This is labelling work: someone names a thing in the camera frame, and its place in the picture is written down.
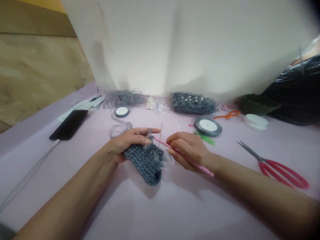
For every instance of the person's right hand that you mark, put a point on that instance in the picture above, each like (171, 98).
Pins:
(188, 152)

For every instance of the person's left hand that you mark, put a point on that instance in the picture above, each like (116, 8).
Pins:
(126, 143)

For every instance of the small grey ribbon spool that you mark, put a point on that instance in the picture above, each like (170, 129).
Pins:
(122, 112)

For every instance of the bag of white pearl beads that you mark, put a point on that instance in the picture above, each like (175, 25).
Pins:
(150, 103)

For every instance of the black pen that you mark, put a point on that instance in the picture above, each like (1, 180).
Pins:
(96, 98)

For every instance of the pile of loose grey ribbon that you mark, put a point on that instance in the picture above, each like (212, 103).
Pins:
(125, 98)

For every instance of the dark green crocheted pouch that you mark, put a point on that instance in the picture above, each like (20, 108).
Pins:
(258, 104)

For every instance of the black smartphone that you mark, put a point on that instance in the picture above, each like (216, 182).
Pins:
(69, 124)

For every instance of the white empty spool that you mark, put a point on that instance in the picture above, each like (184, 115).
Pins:
(255, 121)

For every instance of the black plastic bag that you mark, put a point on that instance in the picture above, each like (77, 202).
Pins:
(296, 97)

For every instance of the lilac table cloth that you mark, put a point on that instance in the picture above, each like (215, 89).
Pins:
(160, 200)

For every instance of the green plastic clip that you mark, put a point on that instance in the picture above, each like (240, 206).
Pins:
(206, 138)

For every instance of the person's right fingers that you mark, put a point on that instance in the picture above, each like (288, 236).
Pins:
(176, 145)

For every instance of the printed paper sheets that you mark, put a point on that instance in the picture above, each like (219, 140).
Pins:
(80, 107)

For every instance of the clear plastic bag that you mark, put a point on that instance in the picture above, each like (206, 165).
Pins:
(163, 107)

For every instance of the pink stitch markers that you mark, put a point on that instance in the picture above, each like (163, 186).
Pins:
(228, 107)

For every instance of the pink crochet hook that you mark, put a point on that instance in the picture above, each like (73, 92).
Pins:
(180, 156)

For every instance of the grey crocheted ribbon piece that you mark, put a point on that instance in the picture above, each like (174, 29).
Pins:
(147, 161)

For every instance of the grey crocheted pouch with pearls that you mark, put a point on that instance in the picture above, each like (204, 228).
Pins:
(193, 103)

